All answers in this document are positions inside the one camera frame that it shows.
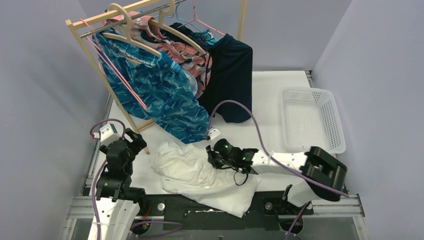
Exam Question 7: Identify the white shorts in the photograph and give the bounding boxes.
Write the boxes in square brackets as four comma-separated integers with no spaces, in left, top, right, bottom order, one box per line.
[151,141,261,218]

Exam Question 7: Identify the blue shark print shorts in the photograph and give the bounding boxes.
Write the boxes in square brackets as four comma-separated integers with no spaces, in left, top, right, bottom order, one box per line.
[92,32,210,144]

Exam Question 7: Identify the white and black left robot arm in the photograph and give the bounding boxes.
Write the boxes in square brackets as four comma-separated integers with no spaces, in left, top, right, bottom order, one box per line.
[88,124,149,240]

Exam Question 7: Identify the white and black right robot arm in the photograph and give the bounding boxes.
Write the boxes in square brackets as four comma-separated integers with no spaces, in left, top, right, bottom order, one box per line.
[205,138,348,214]

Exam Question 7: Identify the navy blue shorts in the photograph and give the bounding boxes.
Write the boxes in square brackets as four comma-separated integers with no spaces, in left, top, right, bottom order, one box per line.
[169,22,254,124]

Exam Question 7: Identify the pink floral shorts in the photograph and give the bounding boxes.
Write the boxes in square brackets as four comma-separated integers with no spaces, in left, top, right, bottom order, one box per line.
[102,9,214,100]

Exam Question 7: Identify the wooden hanger front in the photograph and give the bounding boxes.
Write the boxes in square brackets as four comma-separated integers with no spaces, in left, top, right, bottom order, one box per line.
[100,2,163,58]

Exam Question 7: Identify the wooden hanger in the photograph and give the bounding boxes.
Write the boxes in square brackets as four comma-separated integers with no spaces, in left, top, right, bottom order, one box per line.
[148,0,206,55]
[100,2,163,58]

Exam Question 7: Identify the wooden hanger rear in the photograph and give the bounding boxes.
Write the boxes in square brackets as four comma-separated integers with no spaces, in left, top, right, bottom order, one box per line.
[148,0,206,55]

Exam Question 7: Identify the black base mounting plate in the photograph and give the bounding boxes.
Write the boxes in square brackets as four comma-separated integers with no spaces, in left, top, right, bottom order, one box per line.
[146,191,301,231]

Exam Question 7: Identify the white plastic basket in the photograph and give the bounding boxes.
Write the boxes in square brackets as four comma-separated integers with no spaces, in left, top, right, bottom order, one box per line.
[279,87,347,155]

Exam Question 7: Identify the wooden clothes rack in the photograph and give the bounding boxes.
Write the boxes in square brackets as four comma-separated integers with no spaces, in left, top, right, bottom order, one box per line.
[65,0,249,155]

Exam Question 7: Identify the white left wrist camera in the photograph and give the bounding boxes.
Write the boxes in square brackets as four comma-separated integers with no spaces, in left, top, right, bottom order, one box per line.
[92,123,122,147]

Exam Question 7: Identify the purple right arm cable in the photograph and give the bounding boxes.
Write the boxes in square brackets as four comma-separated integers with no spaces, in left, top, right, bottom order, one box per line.
[206,99,350,199]

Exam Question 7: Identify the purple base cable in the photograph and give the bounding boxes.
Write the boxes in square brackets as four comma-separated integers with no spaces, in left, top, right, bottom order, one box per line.
[127,215,184,239]

